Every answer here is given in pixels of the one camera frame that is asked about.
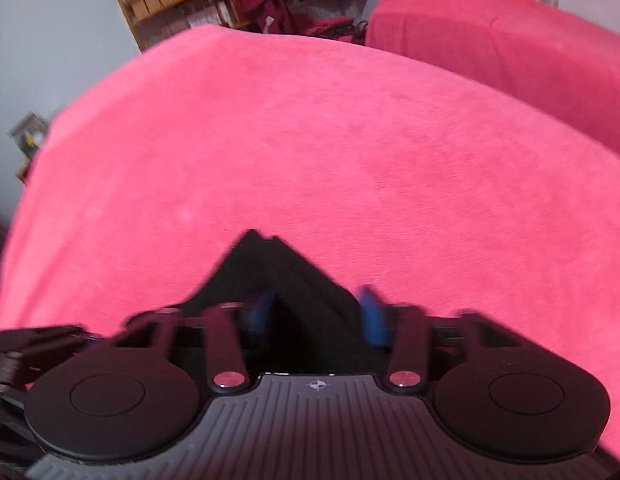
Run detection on pink covered bed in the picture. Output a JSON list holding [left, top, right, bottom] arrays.
[[365, 0, 620, 162]]

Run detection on wooden plant shelf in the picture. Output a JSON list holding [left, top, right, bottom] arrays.
[[114, 0, 251, 54]]

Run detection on black knit pants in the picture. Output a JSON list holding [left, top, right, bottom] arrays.
[[177, 228, 391, 376]]

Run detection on small printed box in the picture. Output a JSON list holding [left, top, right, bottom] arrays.
[[8, 112, 49, 162]]

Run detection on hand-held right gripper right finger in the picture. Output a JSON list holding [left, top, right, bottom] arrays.
[[356, 285, 521, 394]]

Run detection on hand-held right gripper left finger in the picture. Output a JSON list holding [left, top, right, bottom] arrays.
[[110, 289, 277, 394]]

